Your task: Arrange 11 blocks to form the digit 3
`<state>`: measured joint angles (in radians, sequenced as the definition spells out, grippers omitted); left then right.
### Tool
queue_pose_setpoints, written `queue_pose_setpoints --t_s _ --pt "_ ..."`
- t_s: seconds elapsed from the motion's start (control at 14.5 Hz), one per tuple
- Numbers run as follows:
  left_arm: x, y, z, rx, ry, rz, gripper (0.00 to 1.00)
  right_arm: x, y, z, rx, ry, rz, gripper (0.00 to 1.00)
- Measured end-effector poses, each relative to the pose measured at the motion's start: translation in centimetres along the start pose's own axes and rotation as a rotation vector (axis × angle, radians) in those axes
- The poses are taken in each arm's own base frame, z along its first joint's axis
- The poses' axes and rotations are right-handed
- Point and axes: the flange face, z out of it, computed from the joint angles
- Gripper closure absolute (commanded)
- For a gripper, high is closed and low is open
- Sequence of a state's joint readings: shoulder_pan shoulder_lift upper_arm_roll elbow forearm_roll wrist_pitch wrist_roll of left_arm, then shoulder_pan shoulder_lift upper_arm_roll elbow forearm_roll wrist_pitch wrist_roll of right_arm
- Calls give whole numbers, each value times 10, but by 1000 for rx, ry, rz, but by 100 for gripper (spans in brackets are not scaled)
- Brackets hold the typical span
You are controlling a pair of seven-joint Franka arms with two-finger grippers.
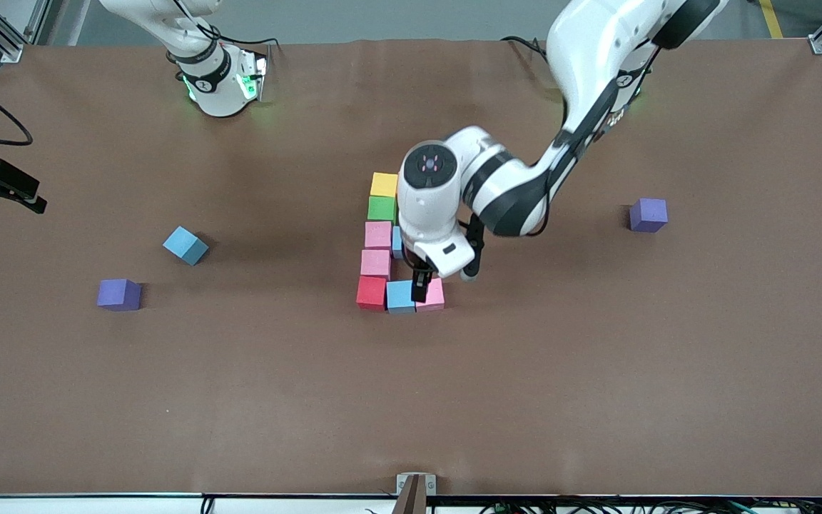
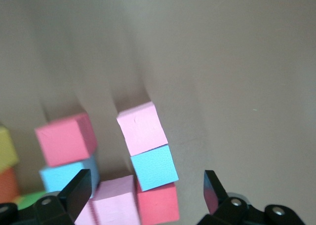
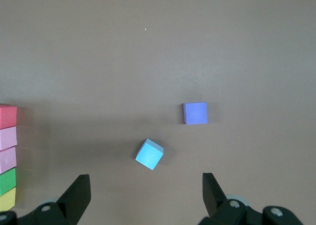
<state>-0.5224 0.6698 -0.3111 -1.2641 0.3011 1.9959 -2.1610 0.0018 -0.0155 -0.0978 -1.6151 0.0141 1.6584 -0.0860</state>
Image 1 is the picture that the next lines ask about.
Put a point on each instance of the light blue foam cube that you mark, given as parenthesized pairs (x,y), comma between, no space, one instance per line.
(397,243)
(184,244)
(399,298)

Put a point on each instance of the violet foam cube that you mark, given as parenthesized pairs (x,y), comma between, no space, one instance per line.
(648,214)

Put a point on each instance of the green foam cube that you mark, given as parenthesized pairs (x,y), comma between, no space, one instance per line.
(381,209)

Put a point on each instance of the brown table mat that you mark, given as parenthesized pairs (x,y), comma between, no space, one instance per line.
(411,414)

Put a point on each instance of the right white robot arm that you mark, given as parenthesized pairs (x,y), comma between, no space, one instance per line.
(218,86)

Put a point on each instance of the pink foam cube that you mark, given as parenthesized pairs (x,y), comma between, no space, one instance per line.
(375,263)
(436,296)
(378,235)

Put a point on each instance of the dark purple foam cube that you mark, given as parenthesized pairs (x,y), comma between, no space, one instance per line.
(118,294)

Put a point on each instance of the yellow foam cube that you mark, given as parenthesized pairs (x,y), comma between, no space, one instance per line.
(382,184)

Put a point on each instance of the red foam cube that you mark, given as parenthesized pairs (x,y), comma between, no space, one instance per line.
(371,293)

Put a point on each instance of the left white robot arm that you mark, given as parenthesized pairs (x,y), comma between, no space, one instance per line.
(596,50)

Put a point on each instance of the metal table edge bracket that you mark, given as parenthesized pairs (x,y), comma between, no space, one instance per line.
(416,492)

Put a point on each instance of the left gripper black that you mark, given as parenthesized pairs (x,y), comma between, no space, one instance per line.
(421,283)

